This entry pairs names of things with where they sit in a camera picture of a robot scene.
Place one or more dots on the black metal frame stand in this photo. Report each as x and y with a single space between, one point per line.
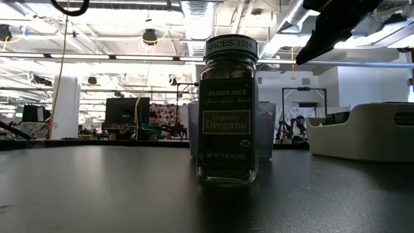
187 84
304 88

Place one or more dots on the person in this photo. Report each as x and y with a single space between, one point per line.
152 116
299 124

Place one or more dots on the black boxes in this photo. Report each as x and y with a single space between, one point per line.
32 113

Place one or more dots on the red patterned fabric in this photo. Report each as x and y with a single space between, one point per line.
166 113

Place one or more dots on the white plastic bin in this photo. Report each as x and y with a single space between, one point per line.
362 142

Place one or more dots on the whitish bag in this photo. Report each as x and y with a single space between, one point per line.
34 129

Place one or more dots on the black monitor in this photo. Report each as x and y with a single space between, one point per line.
126 111

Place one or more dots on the slanted silver ventilation duct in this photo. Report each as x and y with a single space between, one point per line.
291 19

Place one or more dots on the long ceiling light strip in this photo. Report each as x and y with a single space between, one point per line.
145 58

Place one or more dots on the grey translucent plastic bin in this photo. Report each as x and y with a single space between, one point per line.
266 136

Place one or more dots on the white room pillar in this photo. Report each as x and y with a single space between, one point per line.
69 103

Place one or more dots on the black background robot arm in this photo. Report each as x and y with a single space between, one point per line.
174 129
283 129

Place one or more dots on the black metal table frame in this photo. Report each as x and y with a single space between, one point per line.
97 143

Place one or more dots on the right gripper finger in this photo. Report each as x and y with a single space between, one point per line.
330 34

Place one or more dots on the black hanging ceiling fixture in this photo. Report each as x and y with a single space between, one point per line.
149 37

